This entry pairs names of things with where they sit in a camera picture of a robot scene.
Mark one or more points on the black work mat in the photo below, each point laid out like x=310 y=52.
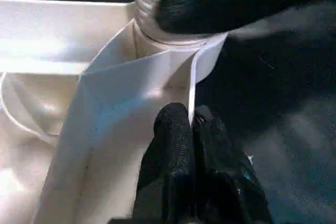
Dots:
x=278 y=103

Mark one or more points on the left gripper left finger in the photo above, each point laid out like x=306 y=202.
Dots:
x=170 y=171

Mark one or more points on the white plastic table leg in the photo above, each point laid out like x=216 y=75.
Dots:
x=149 y=9

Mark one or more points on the white plastic table top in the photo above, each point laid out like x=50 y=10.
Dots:
x=105 y=93

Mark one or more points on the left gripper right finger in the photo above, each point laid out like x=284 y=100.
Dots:
x=226 y=182

